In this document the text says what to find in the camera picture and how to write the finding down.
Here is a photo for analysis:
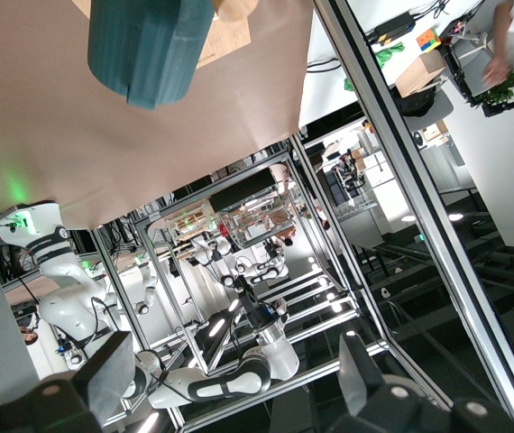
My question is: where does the colourful puzzle cube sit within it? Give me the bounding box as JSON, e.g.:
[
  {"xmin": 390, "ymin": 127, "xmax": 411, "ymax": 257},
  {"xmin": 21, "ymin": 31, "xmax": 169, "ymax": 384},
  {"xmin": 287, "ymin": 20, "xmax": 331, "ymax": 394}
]
[{"xmin": 416, "ymin": 27, "xmax": 443, "ymax": 51}]

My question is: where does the black power adapter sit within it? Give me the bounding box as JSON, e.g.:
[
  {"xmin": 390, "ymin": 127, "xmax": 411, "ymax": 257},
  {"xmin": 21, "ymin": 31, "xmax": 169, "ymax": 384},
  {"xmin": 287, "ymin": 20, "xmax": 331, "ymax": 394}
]
[{"xmin": 364, "ymin": 11, "xmax": 417, "ymax": 44}]

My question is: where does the wooden mug tree rack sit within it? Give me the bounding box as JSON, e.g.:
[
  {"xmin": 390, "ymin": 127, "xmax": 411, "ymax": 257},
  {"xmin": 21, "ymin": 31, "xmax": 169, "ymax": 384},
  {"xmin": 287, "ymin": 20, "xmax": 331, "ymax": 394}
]
[{"xmin": 210, "ymin": 0, "xmax": 261, "ymax": 23}]

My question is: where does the green leafy plant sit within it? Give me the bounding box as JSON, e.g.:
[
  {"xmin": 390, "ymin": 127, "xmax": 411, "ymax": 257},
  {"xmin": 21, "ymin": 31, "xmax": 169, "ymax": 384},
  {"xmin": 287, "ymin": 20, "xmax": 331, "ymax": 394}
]
[{"xmin": 473, "ymin": 71, "xmax": 514, "ymax": 106}]

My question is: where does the brown table cover mat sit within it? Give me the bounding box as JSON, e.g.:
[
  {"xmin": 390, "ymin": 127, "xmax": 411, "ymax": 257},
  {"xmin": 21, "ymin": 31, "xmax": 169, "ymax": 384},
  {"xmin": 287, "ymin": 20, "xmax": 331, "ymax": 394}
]
[{"xmin": 0, "ymin": 0, "xmax": 315, "ymax": 231}]

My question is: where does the bamboo cutting board with handle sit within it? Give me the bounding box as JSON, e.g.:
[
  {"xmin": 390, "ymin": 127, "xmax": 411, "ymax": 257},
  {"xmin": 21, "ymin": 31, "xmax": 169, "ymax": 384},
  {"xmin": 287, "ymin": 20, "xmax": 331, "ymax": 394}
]
[{"xmin": 193, "ymin": 17, "xmax": 252, "ymax": 72}]

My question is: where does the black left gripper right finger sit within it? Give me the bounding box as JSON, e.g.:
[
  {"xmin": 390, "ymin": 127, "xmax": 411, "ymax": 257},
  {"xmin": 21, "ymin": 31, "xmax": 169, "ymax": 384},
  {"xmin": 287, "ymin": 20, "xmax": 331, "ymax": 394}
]
[{"xmin": 328, "ymin": 333, "xmax": 514, "ymax": 433}]

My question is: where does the brown cardboard box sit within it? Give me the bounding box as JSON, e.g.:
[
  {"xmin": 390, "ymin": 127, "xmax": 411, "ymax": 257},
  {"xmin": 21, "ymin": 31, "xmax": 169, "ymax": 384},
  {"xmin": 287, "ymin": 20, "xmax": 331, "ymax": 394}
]
[{"xmin": 394, "ymin": 52, "xmax": 448, "ymax": 98}]

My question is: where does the aluminium cell frame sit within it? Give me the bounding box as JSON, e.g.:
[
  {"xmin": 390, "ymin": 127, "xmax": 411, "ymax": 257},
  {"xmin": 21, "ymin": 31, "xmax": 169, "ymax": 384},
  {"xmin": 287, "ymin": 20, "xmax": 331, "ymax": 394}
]
[{"xmin": 89, "ymin": 0, "xmax": 514, "ymax": 433}]

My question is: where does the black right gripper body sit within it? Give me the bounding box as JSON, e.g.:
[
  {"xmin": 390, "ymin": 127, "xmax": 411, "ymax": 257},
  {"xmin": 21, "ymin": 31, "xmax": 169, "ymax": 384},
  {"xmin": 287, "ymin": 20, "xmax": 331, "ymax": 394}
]
[{"xmin": 241, "ymin": 288, "xmax": 268, "ymax": 327}]

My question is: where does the teal mug with yellow inside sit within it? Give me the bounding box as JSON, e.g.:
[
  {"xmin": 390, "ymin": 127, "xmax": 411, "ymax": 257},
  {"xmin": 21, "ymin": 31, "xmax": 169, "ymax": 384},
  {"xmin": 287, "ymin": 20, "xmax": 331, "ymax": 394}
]
[{"xmin": 87, "ymin": 0, "xmax": 216, "ymax": 111}]

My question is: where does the white side table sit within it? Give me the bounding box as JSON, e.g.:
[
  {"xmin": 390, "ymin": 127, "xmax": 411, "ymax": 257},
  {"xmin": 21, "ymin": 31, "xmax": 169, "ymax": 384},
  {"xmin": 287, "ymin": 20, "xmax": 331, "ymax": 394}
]
[{"xmin": 299, "ymin": 0, "xmax": 514, "ymax": 250}]

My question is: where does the green cloth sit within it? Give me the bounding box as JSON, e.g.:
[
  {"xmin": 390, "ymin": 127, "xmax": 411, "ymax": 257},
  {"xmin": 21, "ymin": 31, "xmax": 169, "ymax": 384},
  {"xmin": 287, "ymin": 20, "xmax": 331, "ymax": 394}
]
[{"xmin": 375, "ymin": 41, "xmax": 407, "ymax": 69}]

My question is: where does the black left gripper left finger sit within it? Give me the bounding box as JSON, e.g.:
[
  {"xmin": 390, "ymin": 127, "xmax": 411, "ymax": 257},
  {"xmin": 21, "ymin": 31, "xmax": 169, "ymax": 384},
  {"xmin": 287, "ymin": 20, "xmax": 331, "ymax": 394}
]
[{"xmin": 0, "ymin": 331, "xmax": 136, "ymax": 433}]

